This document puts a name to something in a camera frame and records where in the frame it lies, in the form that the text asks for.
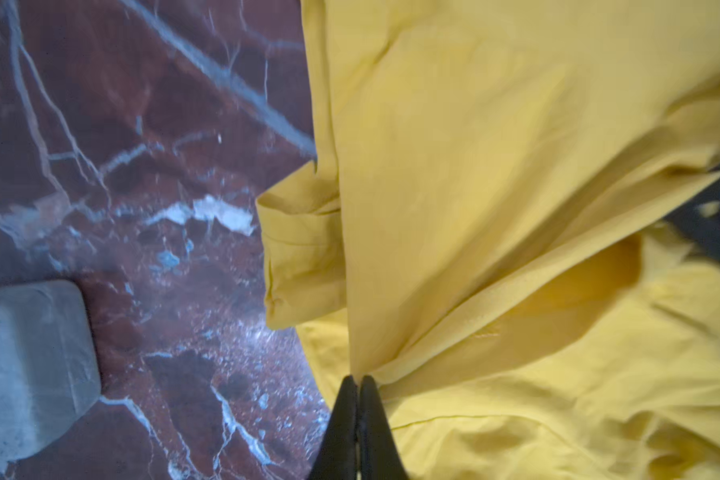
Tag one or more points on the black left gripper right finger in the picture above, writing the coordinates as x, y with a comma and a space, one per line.
378, 454

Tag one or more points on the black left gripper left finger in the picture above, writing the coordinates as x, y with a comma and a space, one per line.
337, 455

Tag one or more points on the yellow printed t-shirt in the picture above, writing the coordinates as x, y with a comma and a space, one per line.
484, 232

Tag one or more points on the grey rectangular block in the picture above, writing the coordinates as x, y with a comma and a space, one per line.
49, 375

